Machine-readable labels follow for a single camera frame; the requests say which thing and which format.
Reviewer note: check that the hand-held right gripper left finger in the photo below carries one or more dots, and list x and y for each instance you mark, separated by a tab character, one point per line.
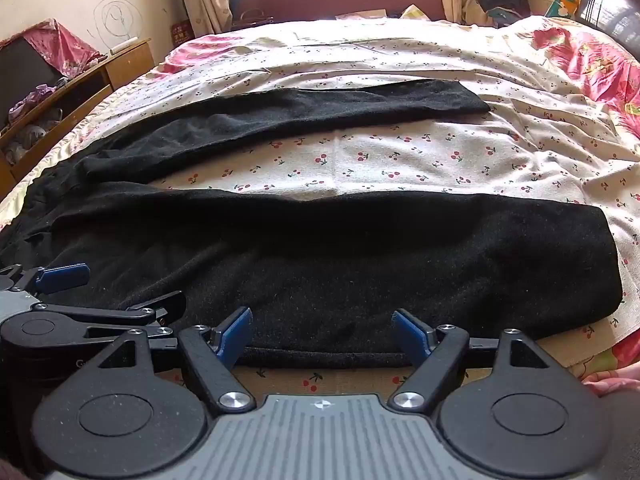
234	334

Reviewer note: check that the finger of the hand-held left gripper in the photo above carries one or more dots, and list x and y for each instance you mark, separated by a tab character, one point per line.
150	307
65	275

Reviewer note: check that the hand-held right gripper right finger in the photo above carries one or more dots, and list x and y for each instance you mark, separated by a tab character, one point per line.
407	331

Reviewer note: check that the black pants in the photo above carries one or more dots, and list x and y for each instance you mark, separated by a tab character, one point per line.
350	270

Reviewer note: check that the clothes in desk shelf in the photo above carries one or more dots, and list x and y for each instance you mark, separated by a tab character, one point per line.
30	135

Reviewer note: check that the cherry print bed sheet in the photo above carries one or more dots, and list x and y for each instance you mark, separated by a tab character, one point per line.
400	155

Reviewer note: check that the purple cloth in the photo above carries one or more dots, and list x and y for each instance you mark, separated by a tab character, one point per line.
35	97

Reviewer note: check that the black monitor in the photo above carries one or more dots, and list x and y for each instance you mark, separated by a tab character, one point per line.
25	70

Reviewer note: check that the wooden desk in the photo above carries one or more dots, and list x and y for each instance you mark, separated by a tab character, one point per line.
125	67

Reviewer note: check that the television under pink cloth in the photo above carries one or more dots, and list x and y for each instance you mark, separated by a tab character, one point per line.
65	42

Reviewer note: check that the white remote control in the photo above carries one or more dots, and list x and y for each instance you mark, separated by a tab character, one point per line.
122	46

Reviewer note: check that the red box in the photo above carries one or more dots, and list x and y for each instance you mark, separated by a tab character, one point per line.
181	31

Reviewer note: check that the pink floral bed sheet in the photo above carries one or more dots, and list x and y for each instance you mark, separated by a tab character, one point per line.
590	70

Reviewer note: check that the yellow green packet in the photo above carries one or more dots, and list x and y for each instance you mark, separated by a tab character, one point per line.
415	12

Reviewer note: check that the pile of dark clothes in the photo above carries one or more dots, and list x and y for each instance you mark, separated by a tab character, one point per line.
500	2

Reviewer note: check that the colourful printed bag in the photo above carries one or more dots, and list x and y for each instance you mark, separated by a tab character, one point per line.
566	2

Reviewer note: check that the dark wooden board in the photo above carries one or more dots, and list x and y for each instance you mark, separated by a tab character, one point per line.
612	5

